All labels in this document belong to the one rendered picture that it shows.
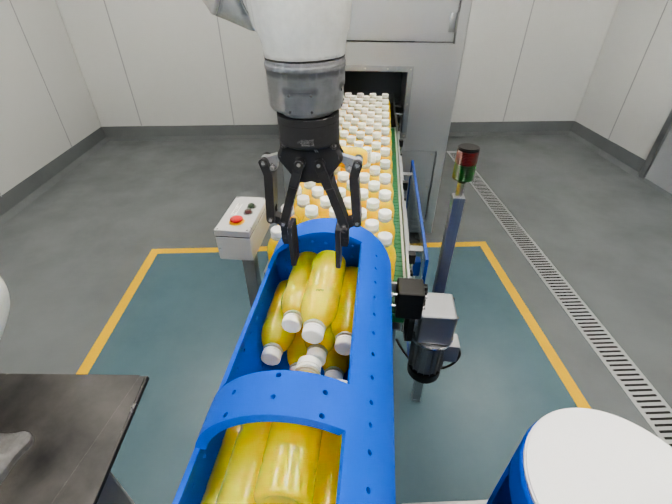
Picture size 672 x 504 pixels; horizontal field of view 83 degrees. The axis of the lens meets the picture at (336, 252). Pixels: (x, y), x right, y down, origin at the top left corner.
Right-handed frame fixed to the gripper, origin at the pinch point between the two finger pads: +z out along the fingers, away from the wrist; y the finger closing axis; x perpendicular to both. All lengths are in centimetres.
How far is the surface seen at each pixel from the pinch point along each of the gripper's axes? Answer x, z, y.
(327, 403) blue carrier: -19.6, 10.0, 3.9
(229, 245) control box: 36, 28, -32
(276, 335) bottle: 2.7, 24.5, -9.6
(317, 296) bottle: 3.8, 14.2, -1.0
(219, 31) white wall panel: 416, 19, -173
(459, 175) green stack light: 62, 16, 33
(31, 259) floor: 145, 132, -238
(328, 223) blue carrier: 21.7, 9.8, -1.2
